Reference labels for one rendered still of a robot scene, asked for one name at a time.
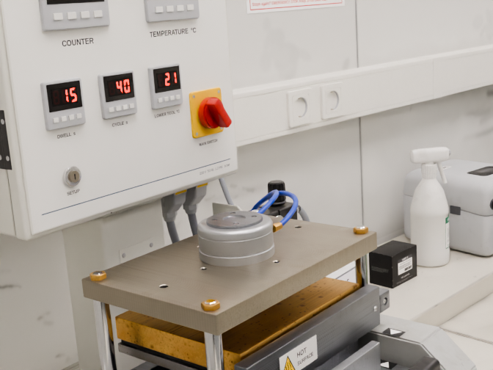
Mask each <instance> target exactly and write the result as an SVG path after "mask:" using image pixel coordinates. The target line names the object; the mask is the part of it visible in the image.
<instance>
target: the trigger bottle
mask: <svg viewBox="0 0 493 370"><path fill-rule="evenodd" d="M450 155H451V150H449V149H448V148H446V147H437V148H421V149H414V150H411V151H410V161H411V162H412V163H416V164H419V163H422V164H421V173H422V180H421V181H420V183H419V184H418V185H417V187H416V189H415V192H414V195H413V198H412V203H411V206H410V226H411V244H416V245H417V265H418V266H424V267H438V266H443V265H446V264H447V263H448V262H449V260H450V248H449V213H448V212H449V208H448V202H447V199H446V197H445V192H444V189H443V188H442V187H441V185H440V184H439V182H438V180H437V179H436V177H437V166H438V168H439V173H440V175H441V178H442V182H443V183H444V184H446V183H447V180H446V177H445V174H444V171H443V168H442V164H441V162H443V161H446V160H447V159H448V158H449V156H450ZM434 162H436V163H437V164H436V163H434Z"/></svg>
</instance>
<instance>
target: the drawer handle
mask: <svg viewBox="0 0 493 370"><path fill-rule="evenodd" d="M408 370H440V362H439V360H437V359H436V358H432V357H429V356H425V357H423V358H422V359H420V360H419V361H418V362H416V364H414V365H413V366H412V367H411V368H410V369H408Z"/></svg>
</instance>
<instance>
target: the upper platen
mask: <svg viewBox="0 0 493 370"><path fill-rule="evenodd" d="M358 289H359V284H358V283H352V282H348V281H344V280H338V279H334V278H330V277H324V278H322V279H320V280H318V281H317V282H315V283H313V284H311V285H309V286H308V287H306V288H304V289H302V290H301V291H298V292H296V293H295V294H293V295H291V296H289V297H288V298H286V299H284V300H282V301H280V302H278V303H277V304H275V305H273V306H271V307H270V308H267V309H265V310H264V311H262V312H260V313H259V314H257V315H255V316H253V317H251V318H250V319H247V320H246V321H244V322H242V323H240V324H238V325H236V326H235V327H233V328H231V329H229V330H228V331H226V332H224V333H222V342H223V351H224V369H225V370H235V369H234V365H235V364H237V363H238V362H240V361H241V360H243V359H244V358H247V357H248V356H250V355H251V354H253V353H255V352H256V351H258V350H259V349H261V348H263V347H264V346H266V345H268V344H270V343H271V342H272V341H275V340H276V339H278V338H279V337H281V336H283V335H285V334H286V333H288V332H289V331H291V330H292V329H294V328H296V327H298V326H299V325H301V324H303V323H304V322H306V321H307V320H309V319H311V318H313V317H314V316H316V315H317V314H319V313H320V312H322V311H324V310H326V309H327V308H329V307H331V306H332V305H334V304H335V303H337V302H339V301H341V300H342V299H344V298H345V297H347V296H348V295H350V294H352V293H354V292H355V291H357V290H358ZM115 321H116V328H117V338H118V339H121V342H120V343H118V349H119V352H121V353H124V354H127V355H130V356H133V357H135V358H138V359H141V360H145V361H147V362H150V363H154V364H156V365H158V366H162V367H164V368H167V369H171V370H207V364H206V355H205V339H204V332H203V331H199V330H195V329H192V328H190V327H185V326H182V325H179V324H175V323H171V322H168V321H164V320H162V319H157V318H154V317H152V316H147V315H144V314H141V313H137V312H134V311H126V312H125V313H121V314H120V315H118V316H116V317H115Z"/></svg>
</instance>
